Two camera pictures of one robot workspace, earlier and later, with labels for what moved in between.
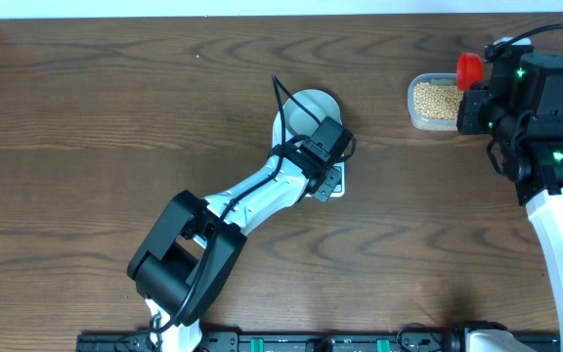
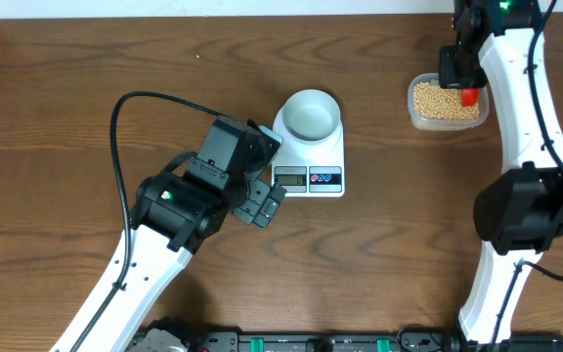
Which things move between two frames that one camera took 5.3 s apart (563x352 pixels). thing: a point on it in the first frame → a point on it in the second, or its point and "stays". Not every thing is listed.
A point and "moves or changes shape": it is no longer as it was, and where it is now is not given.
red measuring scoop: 470,68 moves or changes shape
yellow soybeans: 437,102 stays
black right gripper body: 479,115 → 457,70
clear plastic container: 433,101 stays
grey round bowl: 322,104 stays
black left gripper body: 324,183 → 251,200
